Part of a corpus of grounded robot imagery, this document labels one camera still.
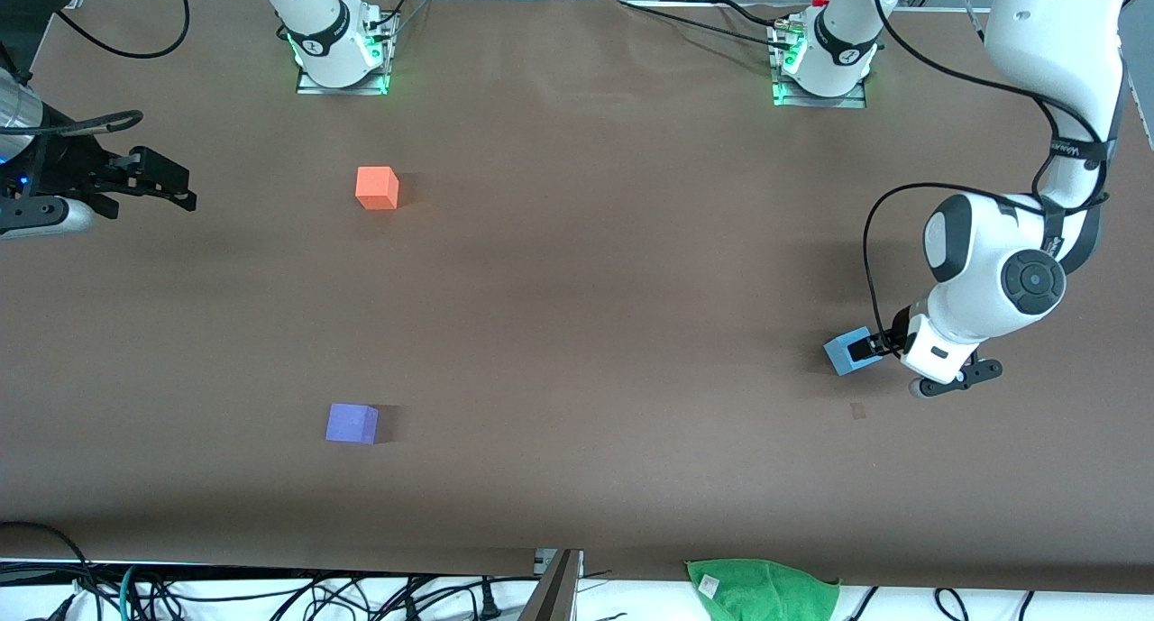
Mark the light blue foam block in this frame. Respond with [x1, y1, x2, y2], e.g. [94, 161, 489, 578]
[823, 325, 883, 377]

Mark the orange foam block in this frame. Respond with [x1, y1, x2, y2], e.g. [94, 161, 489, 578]
[355, 166, 400, 211]

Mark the purple foam block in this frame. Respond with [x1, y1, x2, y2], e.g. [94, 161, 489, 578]
[325, 403, 380, 445]

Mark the green microfibre cloth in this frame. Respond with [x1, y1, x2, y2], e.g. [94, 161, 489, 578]
[685, 558, 842, 621]

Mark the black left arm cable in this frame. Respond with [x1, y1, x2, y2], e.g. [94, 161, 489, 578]
[862, 0, 1112, 335]

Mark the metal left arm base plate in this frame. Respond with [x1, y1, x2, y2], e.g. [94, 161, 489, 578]
[772, 22, 869, 109]

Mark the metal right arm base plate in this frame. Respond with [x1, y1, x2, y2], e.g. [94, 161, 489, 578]
[296, 12, 391, 96]

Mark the short black table cable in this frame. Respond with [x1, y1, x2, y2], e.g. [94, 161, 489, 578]
[719, 0, 782, 27]

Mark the long black table cable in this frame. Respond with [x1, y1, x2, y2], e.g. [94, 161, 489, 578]
[620, 0, 794, 50]

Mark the thick black floor cable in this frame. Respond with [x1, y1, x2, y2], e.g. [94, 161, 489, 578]
[0, 521, 102, 621]

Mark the grey metal bracket post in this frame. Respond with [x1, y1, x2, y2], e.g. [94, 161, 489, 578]
[517, 549, 585, 621]

